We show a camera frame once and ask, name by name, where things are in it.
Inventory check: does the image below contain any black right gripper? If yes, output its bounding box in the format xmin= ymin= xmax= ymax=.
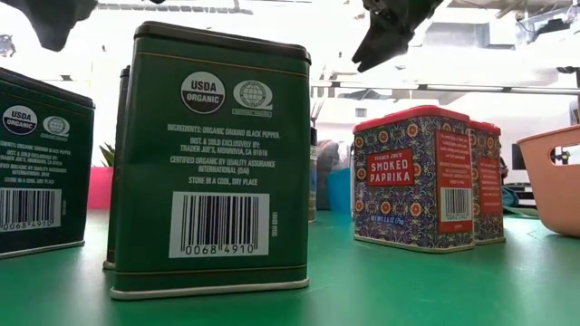
xmin=352 ymin=0 xmax=445 ymax=73

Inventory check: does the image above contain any grey horizontal metal rail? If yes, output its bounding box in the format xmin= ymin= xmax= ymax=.
xmin=310 ymin=80 xmax=580 ymax=96

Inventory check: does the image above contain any small green succulent plant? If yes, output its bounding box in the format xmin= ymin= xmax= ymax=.
xmin=98 ymin=142 xmax=117 ymax=168

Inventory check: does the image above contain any clear plastic storage box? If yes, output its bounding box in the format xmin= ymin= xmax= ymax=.
xmin=315 ymin=139 xmax=341 ymax=212

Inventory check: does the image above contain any dark green cloth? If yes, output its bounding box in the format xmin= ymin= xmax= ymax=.
xmin=501 ymin=185 xmax=545 ymax=218

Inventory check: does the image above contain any green table mat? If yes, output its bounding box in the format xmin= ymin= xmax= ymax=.
xmin=0 ymin=208 xmax=580 ymax=326

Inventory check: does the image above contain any pink plastic bin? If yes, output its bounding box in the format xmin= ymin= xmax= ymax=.
xmin=87 ymin=166 xmax=114 ymax=210

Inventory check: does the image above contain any green black pepper tin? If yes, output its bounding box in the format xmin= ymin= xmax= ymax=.
xmin=0 ymin=67 xmax=96 ymax=261
xmin=102 ymin=64 xmax=132 ymax=272
xmin=110 ymin=20 xmax=313 ymax=302

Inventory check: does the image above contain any red-lid smoked paprika tin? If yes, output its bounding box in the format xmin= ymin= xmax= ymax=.
xmin=352 ymin=104 xmax=476 ymax=254
xmin=469 ymin=120 xmax=507 ymax=245

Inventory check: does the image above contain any blue plastic bin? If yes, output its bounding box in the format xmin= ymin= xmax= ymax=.
xmin=325 ymin=167 xmax=353 ymax=215

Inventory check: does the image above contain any orange plastic bin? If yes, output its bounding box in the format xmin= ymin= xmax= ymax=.
xmin=516 ymin=125 xmax=580 ymax=239

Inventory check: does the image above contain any black background monitor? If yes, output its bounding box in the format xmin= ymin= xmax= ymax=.
xmin=511 ymin=143 xmax=529 ymax=171

